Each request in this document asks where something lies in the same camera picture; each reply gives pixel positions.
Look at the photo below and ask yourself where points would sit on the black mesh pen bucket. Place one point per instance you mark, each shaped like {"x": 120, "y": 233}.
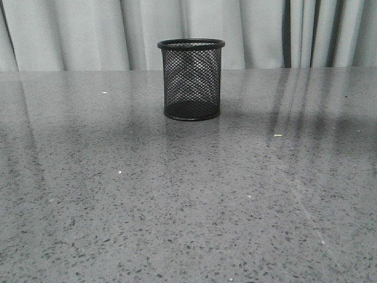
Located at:
{"x": 192, "y": 78}

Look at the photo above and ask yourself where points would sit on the grey pleated curtain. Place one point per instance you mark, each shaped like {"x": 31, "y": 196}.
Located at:
{"x": 123, "y": 35}

